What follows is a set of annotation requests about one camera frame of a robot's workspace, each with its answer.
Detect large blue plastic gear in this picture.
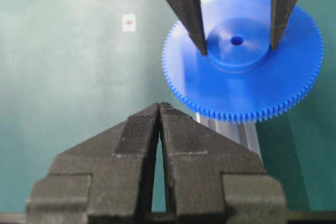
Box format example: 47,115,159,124
162,0,324,124

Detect small white sticker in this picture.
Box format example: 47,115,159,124
122,14,136,32

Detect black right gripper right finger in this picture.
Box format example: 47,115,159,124
160,102,287,223

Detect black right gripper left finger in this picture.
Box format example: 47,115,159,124
26,103,160,223

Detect silver aluminium extrusion rail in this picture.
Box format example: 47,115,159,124
196,0,263,164

